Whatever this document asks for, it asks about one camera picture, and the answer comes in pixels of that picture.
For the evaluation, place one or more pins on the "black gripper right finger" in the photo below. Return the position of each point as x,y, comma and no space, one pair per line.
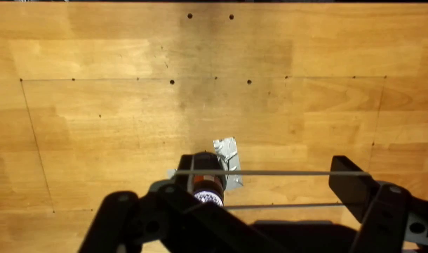
386,219

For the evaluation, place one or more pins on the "large grey duct tape strip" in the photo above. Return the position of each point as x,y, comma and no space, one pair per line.
229,151

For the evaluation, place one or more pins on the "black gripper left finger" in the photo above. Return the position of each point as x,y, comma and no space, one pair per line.
143,224

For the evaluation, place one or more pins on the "black cylindrical bottle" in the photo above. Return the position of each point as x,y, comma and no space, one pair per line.
208,164

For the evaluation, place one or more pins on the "small grey duct tape strip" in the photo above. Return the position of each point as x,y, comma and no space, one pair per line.
171,172

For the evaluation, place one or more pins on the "thin grey rubber band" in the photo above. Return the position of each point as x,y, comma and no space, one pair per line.
278,172

